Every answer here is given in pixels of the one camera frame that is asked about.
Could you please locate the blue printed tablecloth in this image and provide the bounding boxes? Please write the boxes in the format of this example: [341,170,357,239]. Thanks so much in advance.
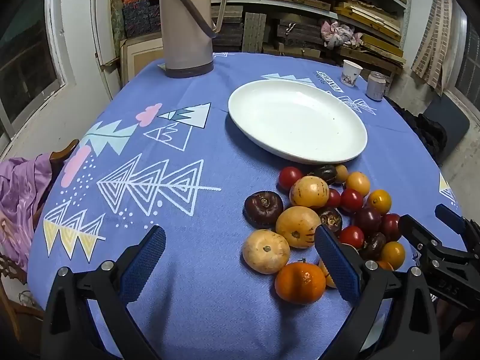
[27,52,460,360]

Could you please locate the glass window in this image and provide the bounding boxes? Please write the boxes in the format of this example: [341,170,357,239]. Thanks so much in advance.
[0,0,66,132]

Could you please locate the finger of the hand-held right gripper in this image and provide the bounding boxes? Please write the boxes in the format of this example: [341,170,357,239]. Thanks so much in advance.
[435,203,474,239]
[398,214,445,256]

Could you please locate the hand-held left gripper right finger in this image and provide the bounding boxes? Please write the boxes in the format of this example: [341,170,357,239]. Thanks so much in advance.
[314,225,440,360]

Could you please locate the brick pattern sheet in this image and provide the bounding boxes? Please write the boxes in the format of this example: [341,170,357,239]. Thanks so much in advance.
[410,0,456,96]

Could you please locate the wooden framed board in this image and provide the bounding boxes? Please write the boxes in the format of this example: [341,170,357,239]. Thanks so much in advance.
[119,32,166,87]

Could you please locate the white printed paper cup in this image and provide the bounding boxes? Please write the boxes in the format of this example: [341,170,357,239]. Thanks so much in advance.
[340,59,364,88]

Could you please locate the dark brown water chestnut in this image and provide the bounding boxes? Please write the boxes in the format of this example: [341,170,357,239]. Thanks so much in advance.
[307,164,338,185]
[317,207,343,233]
[358,232,387,260]
[244,191,284,229]

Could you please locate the beige thermos jug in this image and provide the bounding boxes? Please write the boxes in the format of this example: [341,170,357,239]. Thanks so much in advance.
[158,0,228,79]

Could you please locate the dark blue cushion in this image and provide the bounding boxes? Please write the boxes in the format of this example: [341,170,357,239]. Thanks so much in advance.
[424,94,471,166]

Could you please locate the yellow striped pepino melon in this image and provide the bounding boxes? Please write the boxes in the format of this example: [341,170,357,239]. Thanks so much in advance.
[289,175,330,209]
[318,258,338,289]
[275,206,322,249]
[242,229,291,274]

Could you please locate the silver drink can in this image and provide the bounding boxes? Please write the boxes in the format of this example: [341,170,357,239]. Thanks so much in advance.
[366,71,387,102]

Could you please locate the black bag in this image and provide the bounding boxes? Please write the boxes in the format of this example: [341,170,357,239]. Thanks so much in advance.
[382,95,448,158]

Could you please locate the white oval plate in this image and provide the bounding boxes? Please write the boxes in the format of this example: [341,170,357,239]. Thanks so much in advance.
[228,79,368,165]

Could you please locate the purple cloth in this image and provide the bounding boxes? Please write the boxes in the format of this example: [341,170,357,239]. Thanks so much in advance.
[0,154,57,271]

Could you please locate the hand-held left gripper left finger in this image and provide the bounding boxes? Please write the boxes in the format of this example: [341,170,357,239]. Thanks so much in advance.
[40,226,167,360]

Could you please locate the yellow cherry tomato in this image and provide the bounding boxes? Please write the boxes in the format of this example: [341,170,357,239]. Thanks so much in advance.
[345,171,371,196]
[379,241,406,271]
[367,189,392,215]

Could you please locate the pink crumpled cloth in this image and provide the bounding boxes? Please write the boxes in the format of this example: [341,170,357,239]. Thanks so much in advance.
[320,20,364,50]

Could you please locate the window with metal grille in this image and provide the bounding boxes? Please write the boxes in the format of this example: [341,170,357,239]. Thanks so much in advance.
[450,7,480,109]

